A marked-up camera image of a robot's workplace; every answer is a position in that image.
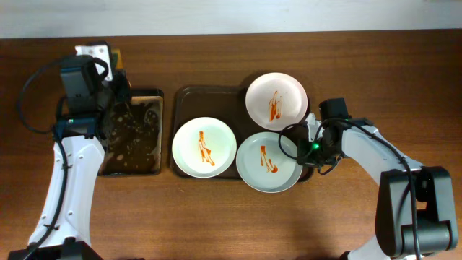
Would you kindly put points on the yellow green scrub sponge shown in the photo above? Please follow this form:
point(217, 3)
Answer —
point(116, 62)

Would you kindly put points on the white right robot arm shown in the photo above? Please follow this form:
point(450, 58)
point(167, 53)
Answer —
point(416, 213)

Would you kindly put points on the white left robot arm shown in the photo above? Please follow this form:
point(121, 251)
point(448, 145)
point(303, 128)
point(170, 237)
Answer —
point(93, 86)

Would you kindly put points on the dark brown serving tray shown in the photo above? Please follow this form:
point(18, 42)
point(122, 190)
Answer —
point(226, 104)

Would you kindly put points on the white plate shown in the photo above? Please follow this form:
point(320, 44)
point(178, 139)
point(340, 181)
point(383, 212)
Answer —
point(204, 147)
point(276, 100)

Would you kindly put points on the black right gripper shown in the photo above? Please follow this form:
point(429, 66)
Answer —
point(303, 155)

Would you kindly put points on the grey-white plate with ketchup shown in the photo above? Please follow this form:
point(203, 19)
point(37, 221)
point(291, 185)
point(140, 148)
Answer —
point(265, 162)

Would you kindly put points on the black tray with soapy water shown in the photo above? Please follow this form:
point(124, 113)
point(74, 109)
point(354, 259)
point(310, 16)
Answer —
point(135, 139)

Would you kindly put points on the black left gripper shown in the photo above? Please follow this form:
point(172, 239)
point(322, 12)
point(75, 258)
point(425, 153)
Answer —
point(120, 87)

